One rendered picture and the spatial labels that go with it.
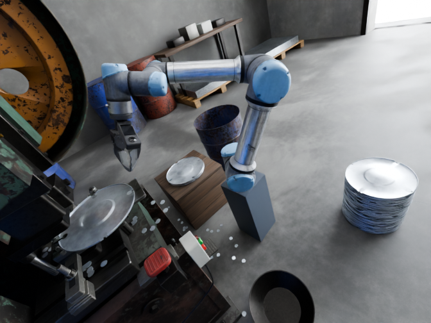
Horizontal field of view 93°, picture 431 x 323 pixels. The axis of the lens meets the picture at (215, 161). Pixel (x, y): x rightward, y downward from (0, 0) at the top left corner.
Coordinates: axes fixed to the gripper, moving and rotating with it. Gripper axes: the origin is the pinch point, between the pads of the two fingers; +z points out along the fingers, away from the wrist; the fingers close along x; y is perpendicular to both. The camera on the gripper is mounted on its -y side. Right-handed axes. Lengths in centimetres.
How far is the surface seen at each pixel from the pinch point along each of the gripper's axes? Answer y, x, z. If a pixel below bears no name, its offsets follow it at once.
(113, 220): -7.7, 9.7, 13.8
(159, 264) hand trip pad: -33.8, 4.1, 13.4
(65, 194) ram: -3.1, 20.6, 2.0
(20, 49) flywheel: 38, 23, -39
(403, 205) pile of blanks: -63, -105, 21
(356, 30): 115, -429, -110
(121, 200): -0.5, 4.9, 11.6
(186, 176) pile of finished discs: 40, -46, 34
